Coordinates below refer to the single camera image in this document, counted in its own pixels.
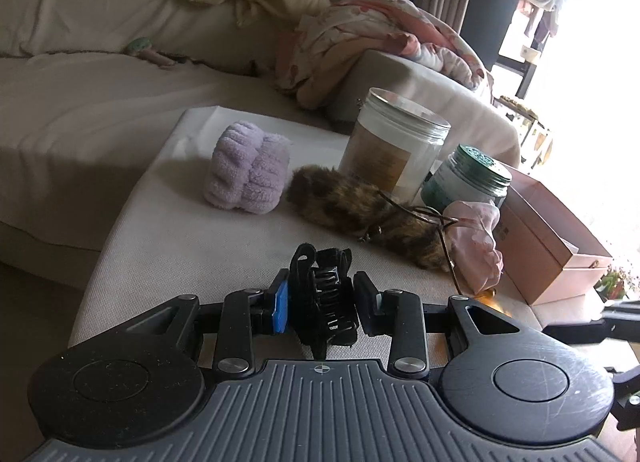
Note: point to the white shoe rack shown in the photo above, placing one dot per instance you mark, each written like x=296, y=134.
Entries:
x=525, y=127

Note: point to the clear plastic jar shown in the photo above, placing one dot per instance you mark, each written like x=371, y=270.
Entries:
x=390, y=142

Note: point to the black hair claw clip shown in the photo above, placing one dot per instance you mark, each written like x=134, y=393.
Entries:
x=320, y=292

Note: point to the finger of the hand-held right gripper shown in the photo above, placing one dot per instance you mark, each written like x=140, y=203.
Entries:
x=575, y=332
x=622, y=311

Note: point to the green lid glass jar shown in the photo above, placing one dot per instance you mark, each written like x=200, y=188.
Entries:
x=465, y=182

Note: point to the beige sofa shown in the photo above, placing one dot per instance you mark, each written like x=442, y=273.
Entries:
x=75, y=107

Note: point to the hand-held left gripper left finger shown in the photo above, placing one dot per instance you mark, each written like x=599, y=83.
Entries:
x=280, y=304

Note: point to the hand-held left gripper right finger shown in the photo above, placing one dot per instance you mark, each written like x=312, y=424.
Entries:
x=367, y=302

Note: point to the brown furry hair band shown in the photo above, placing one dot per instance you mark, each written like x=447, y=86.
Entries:
x=340, y=202

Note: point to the pink floral blanket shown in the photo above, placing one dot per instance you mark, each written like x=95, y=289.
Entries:
x=360, y=37

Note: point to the pink cardboard box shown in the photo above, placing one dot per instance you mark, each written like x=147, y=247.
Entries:
x=540, y=252

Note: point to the white fabric ottoman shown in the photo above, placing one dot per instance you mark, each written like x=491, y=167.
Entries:
x=175, y=252

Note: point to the pink satin scrunchie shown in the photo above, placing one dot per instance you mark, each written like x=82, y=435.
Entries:
x=475, y=242

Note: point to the potted plant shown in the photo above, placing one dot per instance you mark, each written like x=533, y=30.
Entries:
x=617, y=282

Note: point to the small green pink toy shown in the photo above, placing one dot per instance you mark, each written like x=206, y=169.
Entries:
x=145, y=49

